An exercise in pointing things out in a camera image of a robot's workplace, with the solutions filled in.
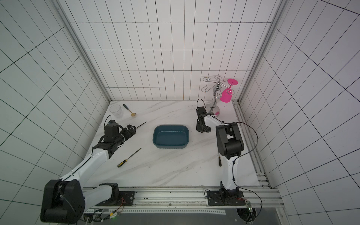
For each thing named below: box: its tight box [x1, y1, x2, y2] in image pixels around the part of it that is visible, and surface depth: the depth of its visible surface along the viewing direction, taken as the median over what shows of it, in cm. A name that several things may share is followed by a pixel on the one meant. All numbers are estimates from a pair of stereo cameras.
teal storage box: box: [152, 125, 190, 149], surface depth 97 cm
